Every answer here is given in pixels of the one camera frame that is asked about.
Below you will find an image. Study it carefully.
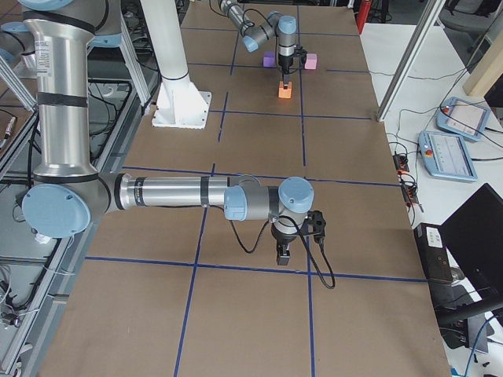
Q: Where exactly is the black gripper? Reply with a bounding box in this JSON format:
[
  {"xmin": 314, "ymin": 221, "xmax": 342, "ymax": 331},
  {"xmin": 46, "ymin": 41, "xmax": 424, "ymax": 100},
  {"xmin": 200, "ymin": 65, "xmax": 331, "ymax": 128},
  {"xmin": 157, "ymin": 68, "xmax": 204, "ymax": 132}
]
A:
[
  {"xmin": 271, "ymin": 225, "xmax": 298, "ymax": 265},
  {"xmin": 277, "ymin": 55, "xmax": 294, "ymax": 88}
]

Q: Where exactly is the orange foam cube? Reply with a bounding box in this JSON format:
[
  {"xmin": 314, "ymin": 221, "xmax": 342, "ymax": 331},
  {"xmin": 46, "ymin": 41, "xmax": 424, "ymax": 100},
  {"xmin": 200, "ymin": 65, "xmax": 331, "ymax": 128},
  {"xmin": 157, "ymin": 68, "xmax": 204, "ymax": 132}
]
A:
[{"xmin": 278, "ymin": 81, "xmax": 292, "ymax": 99}]

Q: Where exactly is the purple foam cube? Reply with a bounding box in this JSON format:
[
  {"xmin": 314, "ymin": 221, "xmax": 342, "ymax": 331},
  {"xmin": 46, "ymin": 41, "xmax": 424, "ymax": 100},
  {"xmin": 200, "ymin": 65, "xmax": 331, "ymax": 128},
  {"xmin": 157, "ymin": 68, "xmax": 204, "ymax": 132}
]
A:
[{"xmin": 263, "ymin": 51, "xmax": 276, "ymax": 68}]

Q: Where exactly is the pink foam cube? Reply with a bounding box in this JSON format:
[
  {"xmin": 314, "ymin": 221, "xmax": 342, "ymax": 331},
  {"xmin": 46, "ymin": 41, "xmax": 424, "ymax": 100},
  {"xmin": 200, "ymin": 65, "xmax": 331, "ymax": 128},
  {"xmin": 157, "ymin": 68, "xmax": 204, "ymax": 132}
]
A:
[{"xmin": 303, "ymin": 53, "xmax": 318, "ymax": 70}]

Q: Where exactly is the red cylinder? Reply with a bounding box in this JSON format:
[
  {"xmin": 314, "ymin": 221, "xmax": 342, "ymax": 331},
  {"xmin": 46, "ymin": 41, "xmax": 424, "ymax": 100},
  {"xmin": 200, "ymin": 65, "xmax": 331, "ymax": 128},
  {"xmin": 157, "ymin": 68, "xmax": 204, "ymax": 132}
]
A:
[{"xmin": 356, "ymin": 0, "xmax": 373, "ymax": 34}]

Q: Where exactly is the brown paper table cover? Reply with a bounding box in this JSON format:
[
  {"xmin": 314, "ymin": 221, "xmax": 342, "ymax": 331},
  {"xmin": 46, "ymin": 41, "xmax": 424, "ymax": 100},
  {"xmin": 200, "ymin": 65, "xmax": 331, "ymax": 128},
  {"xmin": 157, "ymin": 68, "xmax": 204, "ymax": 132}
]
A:
[{"xmin": 39, "ymin": 2, "xmax": 450, "ymax": 376}]

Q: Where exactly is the black desktop box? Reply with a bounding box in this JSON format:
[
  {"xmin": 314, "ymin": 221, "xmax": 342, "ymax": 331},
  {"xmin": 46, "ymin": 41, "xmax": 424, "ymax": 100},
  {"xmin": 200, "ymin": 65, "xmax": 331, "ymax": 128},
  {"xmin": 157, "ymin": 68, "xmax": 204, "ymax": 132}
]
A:
[{"xmin": 413, "ymin": 223, "xmax": 453, "ymax": 284}]

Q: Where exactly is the near blue teach pendant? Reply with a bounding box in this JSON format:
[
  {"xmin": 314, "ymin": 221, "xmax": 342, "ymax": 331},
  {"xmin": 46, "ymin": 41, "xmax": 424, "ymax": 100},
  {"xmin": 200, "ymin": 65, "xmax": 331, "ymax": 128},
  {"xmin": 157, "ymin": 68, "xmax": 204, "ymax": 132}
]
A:
[{"xmin": 418, "ymin": 130, "xmax": 478, "ymax": 182}]

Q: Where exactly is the blue teach pendant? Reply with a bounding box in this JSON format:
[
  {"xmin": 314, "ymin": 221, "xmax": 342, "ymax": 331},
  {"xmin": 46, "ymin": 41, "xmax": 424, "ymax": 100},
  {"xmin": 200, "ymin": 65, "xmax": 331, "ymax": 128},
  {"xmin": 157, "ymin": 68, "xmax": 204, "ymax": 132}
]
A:
[
  {"xmin": 436, "ymin": 97, "xmax": 490, "ymax": 141},
  {"xmin": 418, "ymin": 130, "xmax": 478, "ymax": 182}
]

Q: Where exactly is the far blue teach pendant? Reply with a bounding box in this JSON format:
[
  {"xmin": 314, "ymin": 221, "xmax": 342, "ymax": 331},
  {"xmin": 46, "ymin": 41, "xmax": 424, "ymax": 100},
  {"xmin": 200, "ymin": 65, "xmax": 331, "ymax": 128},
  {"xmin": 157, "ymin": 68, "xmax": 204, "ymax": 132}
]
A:
[{"xmin": 436, "ymin": 97, "xmax": 490, "ymax": 141}]

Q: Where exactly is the black monitor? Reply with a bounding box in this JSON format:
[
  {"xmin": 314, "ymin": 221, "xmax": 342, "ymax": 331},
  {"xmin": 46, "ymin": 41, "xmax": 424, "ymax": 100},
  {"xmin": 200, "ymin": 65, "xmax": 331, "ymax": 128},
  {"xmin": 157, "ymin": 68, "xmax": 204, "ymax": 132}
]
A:
[{"xmin": 434, "ymin": 182, "xmax": 503, "ymax": 327}]

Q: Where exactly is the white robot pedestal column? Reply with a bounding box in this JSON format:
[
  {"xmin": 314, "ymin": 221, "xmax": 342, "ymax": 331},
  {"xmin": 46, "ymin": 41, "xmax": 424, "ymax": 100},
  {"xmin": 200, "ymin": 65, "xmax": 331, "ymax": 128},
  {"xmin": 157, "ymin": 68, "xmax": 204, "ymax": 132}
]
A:
[{"xmin": 142, "ymin": 1, "xmax": 211, "ymax": 129}]

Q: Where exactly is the aluminium frame post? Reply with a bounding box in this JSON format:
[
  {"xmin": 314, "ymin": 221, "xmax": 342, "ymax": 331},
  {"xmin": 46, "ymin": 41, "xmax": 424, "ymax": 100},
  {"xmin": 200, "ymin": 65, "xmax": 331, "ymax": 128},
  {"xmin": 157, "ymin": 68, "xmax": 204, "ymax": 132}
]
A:
[{"xmin": 376, "ymin": 0, "xmax": 445, "ymax": 122}]

